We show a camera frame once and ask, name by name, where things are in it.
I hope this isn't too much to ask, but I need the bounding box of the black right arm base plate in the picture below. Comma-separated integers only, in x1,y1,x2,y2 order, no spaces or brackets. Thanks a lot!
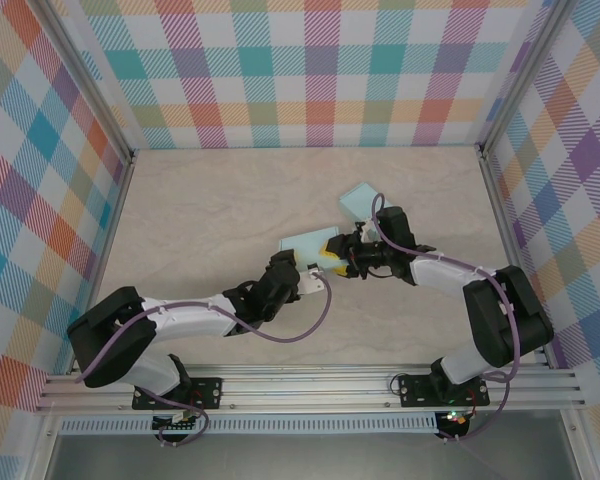
397,373,492,409

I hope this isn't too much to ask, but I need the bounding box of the small circuit board with light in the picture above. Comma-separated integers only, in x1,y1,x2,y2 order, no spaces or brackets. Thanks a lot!
437,409,470,430

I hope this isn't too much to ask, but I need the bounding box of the small black circuit board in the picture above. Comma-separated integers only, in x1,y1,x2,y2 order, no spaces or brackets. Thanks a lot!
152,412,202,434

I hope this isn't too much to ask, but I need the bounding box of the grey metal panel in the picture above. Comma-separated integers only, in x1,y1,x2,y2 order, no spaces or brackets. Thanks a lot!
44,432,581,480

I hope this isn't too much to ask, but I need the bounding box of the aluminium frame post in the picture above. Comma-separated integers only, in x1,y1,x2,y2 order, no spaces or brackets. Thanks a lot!
38,0,137,169
478,0,576,159

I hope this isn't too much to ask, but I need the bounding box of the slotted grey cable duct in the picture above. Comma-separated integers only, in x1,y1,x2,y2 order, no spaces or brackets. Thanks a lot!
58,412,440,436

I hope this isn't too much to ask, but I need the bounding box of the aluminium mounting rail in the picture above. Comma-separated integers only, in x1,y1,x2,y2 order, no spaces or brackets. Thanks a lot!
33,363,588,415

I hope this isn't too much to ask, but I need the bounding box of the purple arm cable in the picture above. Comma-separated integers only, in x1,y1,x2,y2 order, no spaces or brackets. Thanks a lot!
73,269,334,449
370,191,524,446

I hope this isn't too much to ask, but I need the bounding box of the aluminium side rail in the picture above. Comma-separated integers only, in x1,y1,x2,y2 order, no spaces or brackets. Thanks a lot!
68,149,137,376
478,147,552,370

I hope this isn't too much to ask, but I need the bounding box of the light blue paper box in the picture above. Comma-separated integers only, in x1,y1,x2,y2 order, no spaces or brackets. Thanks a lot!
278,226,342,275
337,181,396,225

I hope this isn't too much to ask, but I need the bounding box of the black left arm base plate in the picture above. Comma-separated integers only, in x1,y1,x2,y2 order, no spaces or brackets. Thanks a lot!
131,375,225,412

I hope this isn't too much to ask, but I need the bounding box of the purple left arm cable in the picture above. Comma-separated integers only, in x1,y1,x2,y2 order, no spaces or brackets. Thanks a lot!
73,269,334,449

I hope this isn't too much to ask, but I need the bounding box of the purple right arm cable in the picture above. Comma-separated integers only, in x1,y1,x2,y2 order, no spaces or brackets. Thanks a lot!
370,191,524,446

